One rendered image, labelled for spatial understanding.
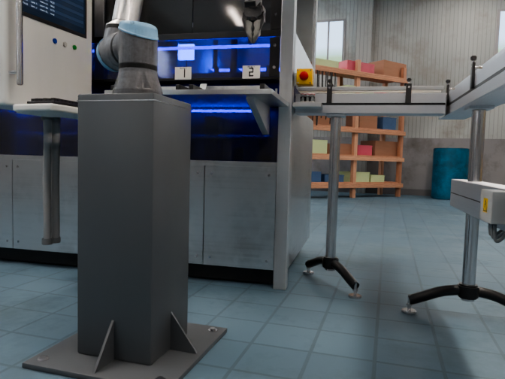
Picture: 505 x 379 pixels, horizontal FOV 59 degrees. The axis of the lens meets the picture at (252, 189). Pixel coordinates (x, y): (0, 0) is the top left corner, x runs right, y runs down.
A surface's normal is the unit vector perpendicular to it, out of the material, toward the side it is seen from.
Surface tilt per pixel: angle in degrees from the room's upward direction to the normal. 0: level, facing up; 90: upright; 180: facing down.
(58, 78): 90
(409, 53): 90
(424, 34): 90
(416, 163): 90
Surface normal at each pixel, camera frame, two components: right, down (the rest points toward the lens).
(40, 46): 0.94, 0.05
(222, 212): -0.23, 0.06
